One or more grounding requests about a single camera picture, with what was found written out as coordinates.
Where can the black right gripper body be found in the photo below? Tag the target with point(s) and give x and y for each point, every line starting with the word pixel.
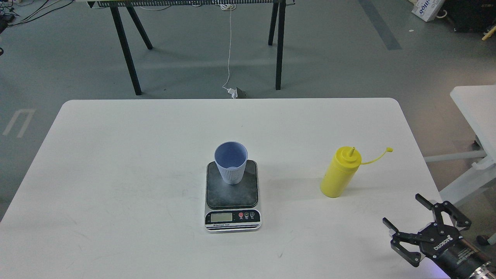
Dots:
pixel 454 255

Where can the yellow squeeze bottle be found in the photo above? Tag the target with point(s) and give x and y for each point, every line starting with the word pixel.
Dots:
pixel 342 168

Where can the blue ribbed plastic cup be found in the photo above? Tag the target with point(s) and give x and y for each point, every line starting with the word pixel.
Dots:
pixel 231 158

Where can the digital kitchen scale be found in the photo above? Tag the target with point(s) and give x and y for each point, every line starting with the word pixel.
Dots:
pixel 232 208

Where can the white cardboard box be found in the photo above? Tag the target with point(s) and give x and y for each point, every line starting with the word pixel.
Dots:
pixel 427 10

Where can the white power adapter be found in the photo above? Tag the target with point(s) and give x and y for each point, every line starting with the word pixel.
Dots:
pixel 237 93

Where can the black trestle table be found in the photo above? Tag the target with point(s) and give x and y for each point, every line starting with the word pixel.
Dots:
pixel 203 18

